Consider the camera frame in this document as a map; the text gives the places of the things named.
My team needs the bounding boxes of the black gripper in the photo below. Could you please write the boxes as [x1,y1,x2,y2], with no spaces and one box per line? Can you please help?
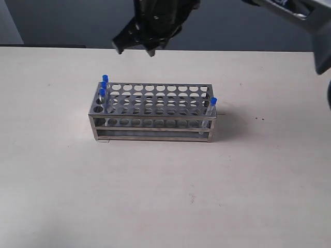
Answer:
[112,0,201,57]

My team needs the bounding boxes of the blue capped tube second row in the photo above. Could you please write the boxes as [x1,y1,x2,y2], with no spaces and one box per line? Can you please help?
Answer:
[99,81,111,109]

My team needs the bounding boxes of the blue capped tube back row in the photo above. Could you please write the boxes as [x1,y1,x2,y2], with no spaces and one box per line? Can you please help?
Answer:
[99,88,107,104]

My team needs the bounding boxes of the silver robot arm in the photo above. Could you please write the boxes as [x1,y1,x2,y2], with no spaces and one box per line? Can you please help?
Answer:
[112,1,330,75]

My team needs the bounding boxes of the stainless steel test tube rack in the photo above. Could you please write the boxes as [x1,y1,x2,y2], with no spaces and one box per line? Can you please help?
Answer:
[88,82,217,142]

